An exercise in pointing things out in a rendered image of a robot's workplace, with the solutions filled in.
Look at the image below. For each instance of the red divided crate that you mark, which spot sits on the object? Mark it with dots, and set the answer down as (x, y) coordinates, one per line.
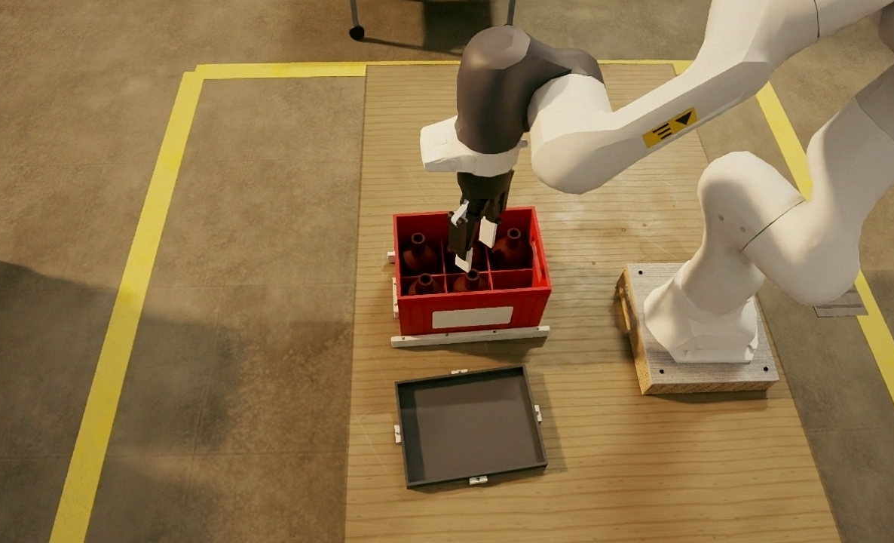
(516, 298)

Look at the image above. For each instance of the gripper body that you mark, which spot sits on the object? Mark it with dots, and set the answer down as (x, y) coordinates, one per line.
(475, 188)

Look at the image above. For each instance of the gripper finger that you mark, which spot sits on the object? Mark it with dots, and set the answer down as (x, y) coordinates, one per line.
(462, 229)
(491, 218)

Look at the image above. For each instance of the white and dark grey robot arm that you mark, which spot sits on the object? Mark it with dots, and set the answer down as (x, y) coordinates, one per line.
(509, 83)

